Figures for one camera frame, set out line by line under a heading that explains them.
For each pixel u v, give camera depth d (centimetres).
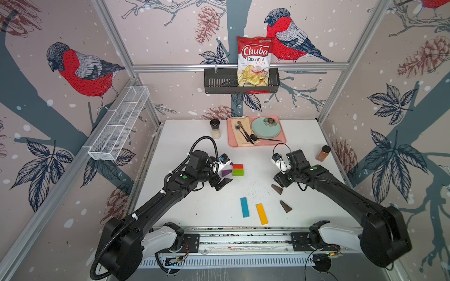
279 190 88
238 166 96
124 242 39
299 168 65
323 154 95
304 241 73
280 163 74
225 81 107
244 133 114
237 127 117
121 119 80
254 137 110
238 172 95
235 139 110
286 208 82
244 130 115
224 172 93
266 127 118
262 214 82
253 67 86
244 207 84
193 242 73
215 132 109
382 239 39
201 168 64
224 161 68
